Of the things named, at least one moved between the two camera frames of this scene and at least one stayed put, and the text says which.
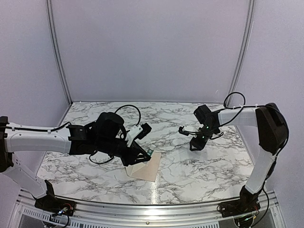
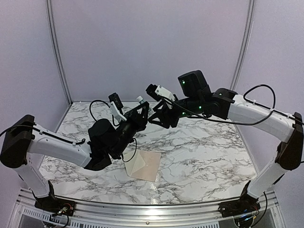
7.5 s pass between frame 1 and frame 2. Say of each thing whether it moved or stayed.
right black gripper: moved
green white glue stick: moved
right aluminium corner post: stayed
